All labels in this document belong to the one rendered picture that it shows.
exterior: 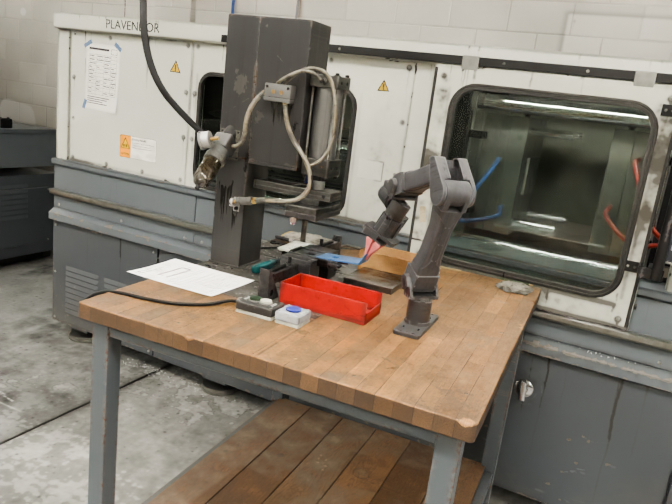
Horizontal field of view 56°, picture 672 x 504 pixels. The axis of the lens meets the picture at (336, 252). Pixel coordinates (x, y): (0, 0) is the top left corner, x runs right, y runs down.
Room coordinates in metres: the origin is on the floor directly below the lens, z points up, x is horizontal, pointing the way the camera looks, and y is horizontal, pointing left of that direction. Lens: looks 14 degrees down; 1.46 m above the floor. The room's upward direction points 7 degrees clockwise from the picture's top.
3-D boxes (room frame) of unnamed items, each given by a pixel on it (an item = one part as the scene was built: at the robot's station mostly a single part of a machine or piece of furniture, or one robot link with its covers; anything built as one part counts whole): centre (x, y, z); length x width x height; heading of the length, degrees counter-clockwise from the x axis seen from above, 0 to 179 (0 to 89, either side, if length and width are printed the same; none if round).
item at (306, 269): (1.86, 0.08, 0.94); 0.20 x 0.10 x 0.07; 158
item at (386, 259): (2.05, -0.22, 0.93); 0.25 x 0.13 x 0.08; 68
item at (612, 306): (2.12, -0.65, 1.21); 0.86 x 0.10 x 0.79; 64
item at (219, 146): (1.85, 0.38, 1.25); 0.19 x 0.07 x 0.19; 158
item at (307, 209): (1.87, 0.15, 1.22); 0.26 x 0.18 x 0.30; 68
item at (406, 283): (1.57, -0.23, 1.00); 0.09 x 0.06 x 0.06; 111
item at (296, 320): (1.48, 0.09, 0.90); 0.07 x 0.07 x 0.06; 68
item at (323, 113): (1.85, 0.08, 1.37); 0.11 x 0.09 x 0.30; 158
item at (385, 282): (1.91, -0.14, 0.91); 0.17 x 0.16 x 0.02; 158
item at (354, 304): (1.61, 0.00, 0.93); 0.25 x 0.12 x 0.06; 68
